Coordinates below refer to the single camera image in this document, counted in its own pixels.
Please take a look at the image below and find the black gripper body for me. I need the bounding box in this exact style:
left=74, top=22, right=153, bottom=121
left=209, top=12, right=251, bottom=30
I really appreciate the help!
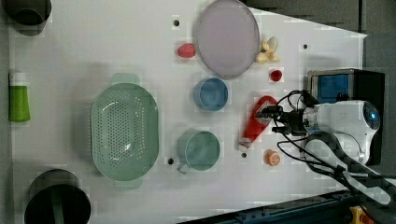
left=277, top=109, right=306, bottom=136

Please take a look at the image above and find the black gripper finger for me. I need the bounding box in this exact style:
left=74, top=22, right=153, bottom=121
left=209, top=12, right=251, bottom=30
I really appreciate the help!
left=262, top=105, right=283, bottom=116
left=272, top=126, right=289, bottom=134

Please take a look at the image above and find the red plush ketchup bottle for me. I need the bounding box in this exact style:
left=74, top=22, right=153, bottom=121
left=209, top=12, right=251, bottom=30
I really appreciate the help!
left=239, top=95, right=277, bottom=148

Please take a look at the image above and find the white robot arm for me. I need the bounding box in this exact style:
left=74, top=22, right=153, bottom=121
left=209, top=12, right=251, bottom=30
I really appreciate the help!
left=256, top=101, right=395, bottom=206

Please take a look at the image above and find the grey round plate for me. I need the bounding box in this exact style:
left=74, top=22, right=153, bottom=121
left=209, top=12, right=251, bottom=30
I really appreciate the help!
left=194, top=0, right=260, bottom=79

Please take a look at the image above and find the orange slice toy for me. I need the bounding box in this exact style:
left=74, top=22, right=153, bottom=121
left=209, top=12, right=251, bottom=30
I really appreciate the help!
left=264, top=150, right=281, bottom=166

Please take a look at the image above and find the small red plush fruit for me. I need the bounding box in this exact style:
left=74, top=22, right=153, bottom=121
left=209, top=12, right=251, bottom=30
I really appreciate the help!
left=270, top=70, right=283, bottom=82

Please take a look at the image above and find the silver black toaster oven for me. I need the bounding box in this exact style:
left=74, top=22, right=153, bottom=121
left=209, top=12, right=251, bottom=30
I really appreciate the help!
left=303, top=69, right=385, bottom=164

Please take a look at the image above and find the yellow plush banana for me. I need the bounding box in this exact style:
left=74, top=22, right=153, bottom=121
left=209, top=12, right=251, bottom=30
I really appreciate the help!
left=256, top=36, right=279, bottom=63

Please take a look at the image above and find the blue cup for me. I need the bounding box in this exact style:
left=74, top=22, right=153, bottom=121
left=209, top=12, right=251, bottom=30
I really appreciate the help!
left=193, top=77, right=229, bottom=111

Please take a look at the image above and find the pink plush strawberry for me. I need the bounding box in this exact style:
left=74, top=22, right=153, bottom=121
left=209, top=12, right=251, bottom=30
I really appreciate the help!
left=177, top=43, right=196, bottom=58

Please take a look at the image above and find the yellow clamp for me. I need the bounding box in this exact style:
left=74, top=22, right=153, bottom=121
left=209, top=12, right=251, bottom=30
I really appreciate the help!
left=349, top=206, right=375, bottom=224

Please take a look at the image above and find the green oval colander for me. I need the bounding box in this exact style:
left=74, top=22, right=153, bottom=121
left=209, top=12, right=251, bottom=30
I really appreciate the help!
left=91, top=73, right=159, bottom=190

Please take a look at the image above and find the black cylinder bottom corner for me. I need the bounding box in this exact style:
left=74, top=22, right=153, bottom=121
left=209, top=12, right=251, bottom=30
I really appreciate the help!
left=24, top=169, right=92, bottom=224

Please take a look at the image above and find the black cylinder corner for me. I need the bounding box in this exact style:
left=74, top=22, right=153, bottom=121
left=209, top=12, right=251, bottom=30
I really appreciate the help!
left=1, top=0, right=52, bottom=25
left=24, top=169, right=92, bottom=224

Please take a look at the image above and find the green bottle white cap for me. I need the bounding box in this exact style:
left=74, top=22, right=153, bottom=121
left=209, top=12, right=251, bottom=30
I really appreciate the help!
left=8, top=72, right=31, bottom=122

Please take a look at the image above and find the black cylinder top corner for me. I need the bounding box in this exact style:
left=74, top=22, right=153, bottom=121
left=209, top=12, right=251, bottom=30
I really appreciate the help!
left=1, top=0, right=52, bottom=25

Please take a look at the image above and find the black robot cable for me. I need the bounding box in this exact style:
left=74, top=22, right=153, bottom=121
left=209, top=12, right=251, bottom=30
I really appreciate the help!
left=272, top=89, right=396, bottom=194

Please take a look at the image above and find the green mug with handle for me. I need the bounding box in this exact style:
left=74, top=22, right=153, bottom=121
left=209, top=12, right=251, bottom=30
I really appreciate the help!
left=177, top=129, right=220, bottom=175

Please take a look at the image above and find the blue metal frame rail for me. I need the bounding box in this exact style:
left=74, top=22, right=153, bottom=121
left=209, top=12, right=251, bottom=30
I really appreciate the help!
left=177, top=190, right=357, bottom=224

